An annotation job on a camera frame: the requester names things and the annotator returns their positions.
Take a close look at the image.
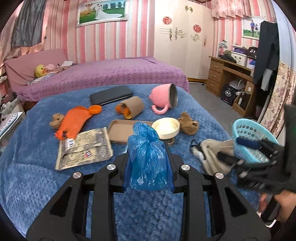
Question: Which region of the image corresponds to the cardboard tube with orange peel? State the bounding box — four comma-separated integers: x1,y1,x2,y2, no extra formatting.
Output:
115,96,144,120

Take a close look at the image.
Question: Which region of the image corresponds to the white storage box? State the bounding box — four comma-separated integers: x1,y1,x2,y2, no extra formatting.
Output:
231,51,247,67

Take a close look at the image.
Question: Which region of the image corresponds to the framed wedding photo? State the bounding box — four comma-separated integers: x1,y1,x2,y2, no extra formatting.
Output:
76,1,128,27

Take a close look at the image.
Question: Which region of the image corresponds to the pink window valance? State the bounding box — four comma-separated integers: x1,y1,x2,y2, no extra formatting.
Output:
211,0,274,20

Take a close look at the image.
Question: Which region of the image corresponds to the black phone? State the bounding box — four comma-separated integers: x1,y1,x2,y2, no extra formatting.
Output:
90,86,132,105

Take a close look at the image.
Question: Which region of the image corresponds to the cream wardrobe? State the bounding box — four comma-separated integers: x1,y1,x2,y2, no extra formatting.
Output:
154,1,214,80

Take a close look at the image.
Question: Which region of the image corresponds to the blue plastic bag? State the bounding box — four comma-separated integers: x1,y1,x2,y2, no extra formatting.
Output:
125,122,175,191

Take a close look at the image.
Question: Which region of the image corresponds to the dark hanging coat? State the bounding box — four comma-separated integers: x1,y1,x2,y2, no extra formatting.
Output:
253,21,280,91

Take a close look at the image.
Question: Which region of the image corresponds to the orange plastic bag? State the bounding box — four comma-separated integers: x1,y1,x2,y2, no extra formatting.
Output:
55,106,93,140

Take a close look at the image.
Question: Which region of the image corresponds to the light blue plastic basket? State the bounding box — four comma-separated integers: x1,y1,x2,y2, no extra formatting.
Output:
232,118,278,164

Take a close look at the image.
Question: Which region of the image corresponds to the pink metal-lined mug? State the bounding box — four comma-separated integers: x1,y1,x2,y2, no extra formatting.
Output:
149,83,178,115

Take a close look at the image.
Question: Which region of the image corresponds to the purple dotted bed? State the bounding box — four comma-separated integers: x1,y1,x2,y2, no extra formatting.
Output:
16,57,189,102

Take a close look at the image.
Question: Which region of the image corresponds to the cream round bowl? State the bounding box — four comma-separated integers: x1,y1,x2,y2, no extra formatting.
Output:
151,118,180,140

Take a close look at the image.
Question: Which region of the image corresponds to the floral curtain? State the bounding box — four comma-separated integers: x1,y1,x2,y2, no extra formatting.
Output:
260,61,295,137

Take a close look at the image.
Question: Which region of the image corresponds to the blue textured blanket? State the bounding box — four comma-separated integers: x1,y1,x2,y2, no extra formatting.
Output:
1,84,270,240

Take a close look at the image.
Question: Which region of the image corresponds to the orange bottle cap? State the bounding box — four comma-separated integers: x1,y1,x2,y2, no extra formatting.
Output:
88,105,102,114

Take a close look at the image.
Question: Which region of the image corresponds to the small framed photo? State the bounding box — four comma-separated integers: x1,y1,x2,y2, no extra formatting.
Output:
242,16,265,40

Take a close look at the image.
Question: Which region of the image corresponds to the black box under desk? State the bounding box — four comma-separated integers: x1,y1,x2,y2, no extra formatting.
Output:
220,84,238,106

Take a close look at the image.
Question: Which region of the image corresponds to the person's right hand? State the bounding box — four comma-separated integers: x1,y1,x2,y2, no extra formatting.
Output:
259,190,296,223

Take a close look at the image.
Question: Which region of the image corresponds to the wooden desk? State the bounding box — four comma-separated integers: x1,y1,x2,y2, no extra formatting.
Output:
206,56,257,117

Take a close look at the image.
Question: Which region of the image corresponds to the grey hanging cloth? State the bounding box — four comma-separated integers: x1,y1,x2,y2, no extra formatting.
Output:
11,0,47,47

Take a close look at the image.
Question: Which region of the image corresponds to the pink headboard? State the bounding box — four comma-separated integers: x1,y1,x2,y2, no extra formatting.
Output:
4,49,68,92

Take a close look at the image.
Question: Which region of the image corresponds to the yellow duck plush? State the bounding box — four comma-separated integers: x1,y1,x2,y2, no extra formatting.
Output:
35,65,47,78

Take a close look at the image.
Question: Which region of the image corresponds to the tan phone case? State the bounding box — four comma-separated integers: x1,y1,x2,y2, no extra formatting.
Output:
107,119,175,145

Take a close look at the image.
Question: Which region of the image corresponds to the brown paper wad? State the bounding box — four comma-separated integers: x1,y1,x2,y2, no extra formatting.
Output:
178,112,199,136

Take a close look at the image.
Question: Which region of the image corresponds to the brown paper ball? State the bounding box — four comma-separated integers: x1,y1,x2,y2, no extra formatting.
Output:
49,113,64,130

